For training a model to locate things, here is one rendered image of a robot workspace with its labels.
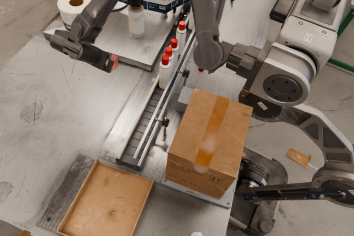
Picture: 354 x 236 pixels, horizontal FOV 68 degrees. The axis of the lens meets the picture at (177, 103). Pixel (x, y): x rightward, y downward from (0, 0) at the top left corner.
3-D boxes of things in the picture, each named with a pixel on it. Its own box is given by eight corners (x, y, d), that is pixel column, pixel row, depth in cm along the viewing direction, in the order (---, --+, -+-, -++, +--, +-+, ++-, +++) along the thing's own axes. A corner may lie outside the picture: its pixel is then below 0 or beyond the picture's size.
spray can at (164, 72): (160, 80, 136) (161, 51, 119) (170, 83, 135) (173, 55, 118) (157, 87, 133) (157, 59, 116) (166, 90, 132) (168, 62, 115)
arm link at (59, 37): (81, 25, 77) (98, 27, 85) (51, 11, 80) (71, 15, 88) (71, 62, 81) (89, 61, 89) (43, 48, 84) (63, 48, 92)
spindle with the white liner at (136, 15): (133, 27, 158) (129, -20, 133) (147, 31, 156) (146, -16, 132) (127, 36, 153) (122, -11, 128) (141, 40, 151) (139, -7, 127)
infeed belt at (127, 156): (212, -25, 205) (213, -30, 202) (222, -22, 204) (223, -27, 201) (118, 163, 113) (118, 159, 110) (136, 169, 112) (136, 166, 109)
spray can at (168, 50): (164, 72, 139) (165, 43, 122) (173, 75, 138) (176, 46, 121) (160, 79, 136) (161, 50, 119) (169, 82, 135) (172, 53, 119)
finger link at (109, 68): (110, 52, 102) (97, 47, 93) (126, 59, 100) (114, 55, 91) (104, 68, 103) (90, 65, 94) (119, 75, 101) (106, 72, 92)
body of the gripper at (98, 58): (88, 43, 95) (75, 38, 88) (111, 53, 93) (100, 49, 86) (81, 59, 96) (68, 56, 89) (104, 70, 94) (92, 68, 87)
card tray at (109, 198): (98, 161, 114) (96, 157, 110) (154, 182, 111) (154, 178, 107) (59, 233, 97) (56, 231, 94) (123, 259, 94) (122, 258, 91)
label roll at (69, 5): (99, 12, 163) (95, -9, 151) (99, 33, 152) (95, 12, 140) (66, 13, 160) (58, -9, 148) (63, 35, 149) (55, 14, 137)
